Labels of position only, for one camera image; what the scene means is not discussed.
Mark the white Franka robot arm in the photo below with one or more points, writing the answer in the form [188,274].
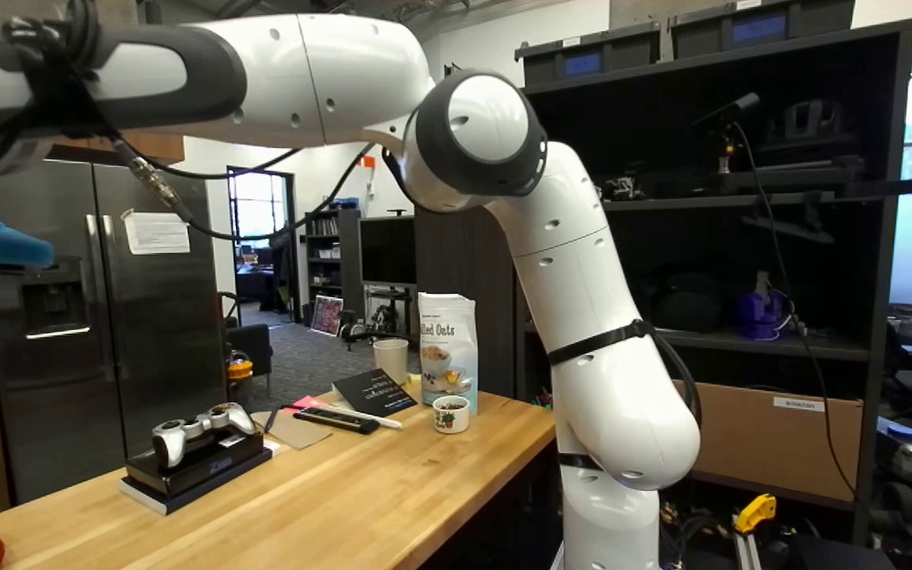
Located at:
[585,264]

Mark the dark partition panel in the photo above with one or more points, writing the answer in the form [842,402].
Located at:
[468,253]

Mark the white coffee bag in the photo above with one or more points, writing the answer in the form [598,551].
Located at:
[446,348]

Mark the single white paper cup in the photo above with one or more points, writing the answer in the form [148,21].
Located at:
[390,358]

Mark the black bookcase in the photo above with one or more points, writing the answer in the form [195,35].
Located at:
[329,264]

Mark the white marker pen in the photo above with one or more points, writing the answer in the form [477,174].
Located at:
[371,420]

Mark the pink sticky notes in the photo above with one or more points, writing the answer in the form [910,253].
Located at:
[303,402]

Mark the brown paper notebook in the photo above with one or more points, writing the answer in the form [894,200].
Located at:
[300,433]

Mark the black pen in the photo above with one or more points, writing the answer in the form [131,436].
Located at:
[268,420]

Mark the yellow canister vacuum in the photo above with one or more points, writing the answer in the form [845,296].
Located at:
[238,367]

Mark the grey bin with blue label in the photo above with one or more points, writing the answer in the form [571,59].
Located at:
[761,27]
[594,59]

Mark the white game controller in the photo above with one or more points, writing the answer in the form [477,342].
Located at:
[198,433]

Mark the purple bottle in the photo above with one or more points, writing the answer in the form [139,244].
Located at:
[761,310]

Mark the white printed paper sheet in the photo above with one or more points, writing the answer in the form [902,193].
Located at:
[155,231]

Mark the black controller stand box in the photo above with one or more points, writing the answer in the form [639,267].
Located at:
[198,475]

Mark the stainless steel refrigerator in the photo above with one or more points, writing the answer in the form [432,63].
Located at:
[108,348]

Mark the brown cardboard box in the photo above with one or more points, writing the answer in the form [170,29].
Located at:
[783,445]

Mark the black shelving unit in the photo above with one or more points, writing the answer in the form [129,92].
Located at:
[838,240]

